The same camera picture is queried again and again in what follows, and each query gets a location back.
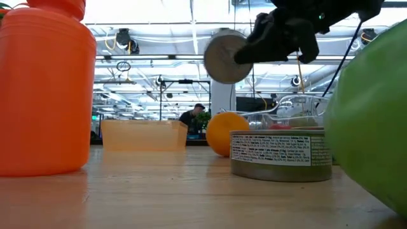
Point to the red bell pepper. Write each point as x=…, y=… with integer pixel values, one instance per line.
x=280, y=126

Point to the green apple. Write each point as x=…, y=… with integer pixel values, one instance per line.
x=375, y=121

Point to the person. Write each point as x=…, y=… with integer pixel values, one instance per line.
x=189, y=119

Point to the clear plastic bin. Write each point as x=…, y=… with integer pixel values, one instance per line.
x=319, y=108
x=254, y=119

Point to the black monitor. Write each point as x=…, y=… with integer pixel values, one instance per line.
x=254, y=105

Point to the orange cup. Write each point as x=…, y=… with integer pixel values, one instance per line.
x=44, y=95

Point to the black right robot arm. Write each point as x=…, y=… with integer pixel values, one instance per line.
x=343, y=9

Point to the orange translucent plastic bin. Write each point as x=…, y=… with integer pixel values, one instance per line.
x=143, y=135

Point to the black metal rig frame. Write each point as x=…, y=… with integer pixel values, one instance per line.
x=161, y=98

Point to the silver tin can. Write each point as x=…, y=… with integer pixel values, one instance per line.
x=280, y=156
x=219, y=57

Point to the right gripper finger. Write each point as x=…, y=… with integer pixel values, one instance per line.
x=264, y=51

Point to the small potted plant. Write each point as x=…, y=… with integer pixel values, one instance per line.
x=203, y=121

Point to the orange fruit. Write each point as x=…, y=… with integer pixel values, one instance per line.
x=222, y=133

